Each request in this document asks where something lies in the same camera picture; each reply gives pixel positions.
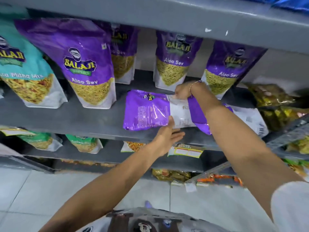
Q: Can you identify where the person's right hand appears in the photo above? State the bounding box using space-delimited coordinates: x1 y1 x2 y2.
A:
173 81 192 100

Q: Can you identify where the person's left hand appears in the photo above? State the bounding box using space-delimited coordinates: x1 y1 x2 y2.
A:
147 116 186 158

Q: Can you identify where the grey metal shelf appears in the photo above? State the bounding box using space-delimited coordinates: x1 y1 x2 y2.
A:
0 0 309 174

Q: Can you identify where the person's right forearm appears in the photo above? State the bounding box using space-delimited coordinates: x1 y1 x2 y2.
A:
191 81 304 215

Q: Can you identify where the person's left forearm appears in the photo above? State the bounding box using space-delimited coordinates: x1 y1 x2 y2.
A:
40 140 164 232

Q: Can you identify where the yellow shelf price label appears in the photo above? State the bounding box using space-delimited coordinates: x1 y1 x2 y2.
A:
0 127 37 137
168 143 205 159

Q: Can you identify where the row of small gold packets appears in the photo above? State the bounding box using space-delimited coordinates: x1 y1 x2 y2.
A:
60 159 192 183

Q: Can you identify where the pile of olive-gold packets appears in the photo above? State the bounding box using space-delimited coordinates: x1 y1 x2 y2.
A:
244 82 309 133

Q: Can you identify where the blue chip bag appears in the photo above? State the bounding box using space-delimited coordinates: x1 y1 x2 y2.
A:
230 0 309 14

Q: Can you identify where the teal Mitha Mix packet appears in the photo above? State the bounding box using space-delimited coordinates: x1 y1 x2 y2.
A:
0 12 69 110

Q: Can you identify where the gold chain bracelet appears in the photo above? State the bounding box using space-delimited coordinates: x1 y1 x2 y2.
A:
189 80 206 97

